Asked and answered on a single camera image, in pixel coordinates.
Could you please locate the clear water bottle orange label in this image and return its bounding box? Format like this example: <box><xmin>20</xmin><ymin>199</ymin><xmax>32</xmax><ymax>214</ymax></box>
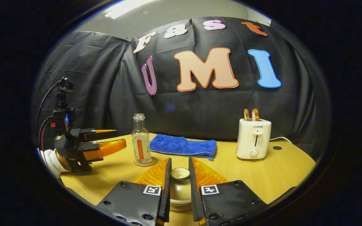
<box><xmin>131</xmin><ymin>114</ymin><xmax>152</xmax><ymax>164</ymax></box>

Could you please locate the cream teacup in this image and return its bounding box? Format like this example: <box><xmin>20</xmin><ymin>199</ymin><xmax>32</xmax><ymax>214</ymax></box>
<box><xmin>169</xmin><ymin>200</ymin><xmax>192</xmax><ymax>212</ymax></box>

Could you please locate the black backdrop cloth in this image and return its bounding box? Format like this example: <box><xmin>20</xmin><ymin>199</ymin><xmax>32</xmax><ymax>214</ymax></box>
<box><xmin>32</xmin><ymin>16</ymin><xmax>331</xmax><ymax>157</ymax></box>

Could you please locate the blue folded towel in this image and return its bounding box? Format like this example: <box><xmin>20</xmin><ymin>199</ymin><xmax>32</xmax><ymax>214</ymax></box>
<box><xmin>150</xmin><ymin>134</ymin><xmax>217</xmax><ymax>160</ymax></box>

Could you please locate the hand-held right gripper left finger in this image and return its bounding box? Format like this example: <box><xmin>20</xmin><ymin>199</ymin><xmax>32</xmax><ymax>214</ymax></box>
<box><xmin>96</xmin><ymin>158</ymin><xmax>172</xmax><ymax>226</ymax></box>

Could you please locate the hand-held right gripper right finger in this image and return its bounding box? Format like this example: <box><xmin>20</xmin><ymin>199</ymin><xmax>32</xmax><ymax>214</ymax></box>
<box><xmin>189</xmin><ymin>157</ymin><xmax>268</xmax><ymax>226</ymax></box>

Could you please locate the white toaster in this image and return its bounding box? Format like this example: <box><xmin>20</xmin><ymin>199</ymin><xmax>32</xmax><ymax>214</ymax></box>
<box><xmin>236</xmin><ymin>118</ymin><xmax>272</xmax><ymax>160</ymax></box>

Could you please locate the white toaster cable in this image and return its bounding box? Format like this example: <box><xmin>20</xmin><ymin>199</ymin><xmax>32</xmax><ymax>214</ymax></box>
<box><xmin>269</xmin><ymin>137</ymin><xmax>293</xmax><ymax>144</ymax></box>

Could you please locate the cream teacup lid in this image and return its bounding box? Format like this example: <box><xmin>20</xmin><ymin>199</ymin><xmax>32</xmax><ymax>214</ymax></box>
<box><xmin>170</xmin><ymin>167</ymin><xmax>191</xmax><ymax>202</ymax></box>

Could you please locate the red gripper cable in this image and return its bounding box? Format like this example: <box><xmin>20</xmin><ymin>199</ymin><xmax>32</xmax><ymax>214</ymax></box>
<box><xmin>41</xmin><ymin>123</ymin><xmax>56</xmax><ymax>152</ymax></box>

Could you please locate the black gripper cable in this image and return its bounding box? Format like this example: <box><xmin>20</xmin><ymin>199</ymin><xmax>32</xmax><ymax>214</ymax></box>
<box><xmin>37</xmin><ymin>82</ymin><xmax>63</xmax><ymax>132</ymax></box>

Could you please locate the round brown coaster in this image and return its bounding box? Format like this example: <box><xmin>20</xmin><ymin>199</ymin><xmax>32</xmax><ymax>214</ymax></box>
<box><xmin>133</xmin><ymin>157</ymin><xmax>158</xmax><ymax>167</ymax></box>

